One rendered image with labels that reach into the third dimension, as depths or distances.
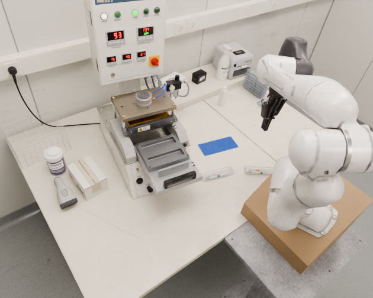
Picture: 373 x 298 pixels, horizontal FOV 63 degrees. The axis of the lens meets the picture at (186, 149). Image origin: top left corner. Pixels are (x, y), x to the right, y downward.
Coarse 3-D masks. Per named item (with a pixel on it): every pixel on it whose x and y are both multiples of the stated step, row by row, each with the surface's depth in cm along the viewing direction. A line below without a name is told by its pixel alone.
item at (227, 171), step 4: (224, 168) 168; (228, 168) 168; (208, 172) 165; (212, 172) 165; (216, 172) 165; (220, 172) 165; (224, 172) 166; (228, 172) 166; (232, 172) 166; (204, 176) 162; (208, 176) 163; (212, 176) 163; (216, 176) 163; (220, 176) 163; (204, 180) 160
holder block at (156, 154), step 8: (168, 136) 149; (136, 144) 143; (144, 144) 144; (152, 144) 146; (160, 144) 147; (168, 144) 147; (176, 144) 146; (144, 152) 140; (152, 152) 141; (160, 152) 141; (168, 152) 142; (176, 152) 144; (184, 152) 142; (144, 160) 137; (152, 160) 139; (160, 160) 140; (168, 160) 138; (176, 160) 139; (184, 160) 142; (152, 168) 134; (160, 168) 137
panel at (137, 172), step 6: (186, 150) 156; (138, 162) 145; (132, 168) 145; (138, 168) 146; (132, 174) 146; (138, 174) 147; (144, 174) 149; (144, 180) 150; (138, 186) 149; (144, 186) 151; (150, 186) 152; (138, 192) 150; (144, 192) 152
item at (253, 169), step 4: (248, 168) 169; (252, 168) 169; (256, 168) 170; (260, 168) 170; (264, 168) 170; (268, 168) 170; (272, 168) 171; (248, 172) 167; (252, 172) 167; (256, 172) 168; (260, 172) 168; (264, 172) 168; (268, 172) 168
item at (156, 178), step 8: (136, 152) 143; (144, 168) 137; (168, 168) 133; (176, 168) 135; (184, 168) 138; (192, 168) 139; (152, 176) 134; (160, 176) 134; (168, 176) 135; (200, 176) 136; (152, 184) 132; (160, 184) 131; (176, 184) 132; (184, 184) 134; (160, 192) 130
